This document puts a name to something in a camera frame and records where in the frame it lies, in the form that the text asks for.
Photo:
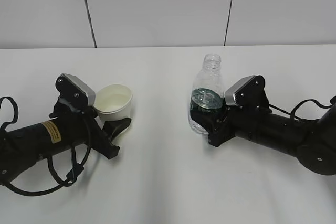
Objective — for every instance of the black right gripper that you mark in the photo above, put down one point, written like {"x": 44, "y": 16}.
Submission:
{"x": 220, "y": 126}

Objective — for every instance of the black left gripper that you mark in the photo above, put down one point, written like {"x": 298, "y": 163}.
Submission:
{"x": 100, "y": 138}

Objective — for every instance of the white paper cup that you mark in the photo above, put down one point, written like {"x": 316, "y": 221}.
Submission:
{"x": 113, "y": 103}

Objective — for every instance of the clear green-label water bottle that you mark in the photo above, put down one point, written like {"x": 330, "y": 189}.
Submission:
{"x": 207, "y": 91}

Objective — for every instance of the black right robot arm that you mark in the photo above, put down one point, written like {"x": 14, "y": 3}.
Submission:
{"x": 311, "y": 142}

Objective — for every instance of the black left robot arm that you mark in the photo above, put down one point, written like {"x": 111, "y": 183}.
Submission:
{"x": 68, "y": 129}

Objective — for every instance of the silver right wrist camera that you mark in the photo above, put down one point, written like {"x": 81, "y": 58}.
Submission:
{"x": 248, "y": 92}

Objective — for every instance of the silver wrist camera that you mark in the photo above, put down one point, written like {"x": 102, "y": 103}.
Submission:
{"x": 248, "y": 92}
{"x": 74, "y": 94}

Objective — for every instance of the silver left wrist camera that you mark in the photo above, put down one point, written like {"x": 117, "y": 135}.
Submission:
{"x": 74, "y": 94}

